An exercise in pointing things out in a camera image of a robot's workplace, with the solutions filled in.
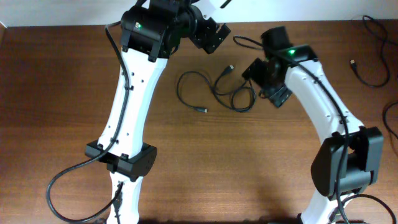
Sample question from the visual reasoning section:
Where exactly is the black USB cable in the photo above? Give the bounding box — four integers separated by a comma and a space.
349, 14, 398, 88
175, 63, 257, 114
381, 101, 398, 141

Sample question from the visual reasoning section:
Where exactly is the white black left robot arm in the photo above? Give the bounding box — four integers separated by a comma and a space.
85, 1, 229, 223

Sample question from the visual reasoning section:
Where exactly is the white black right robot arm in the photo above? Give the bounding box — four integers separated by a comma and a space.
243, 26, 384, 223

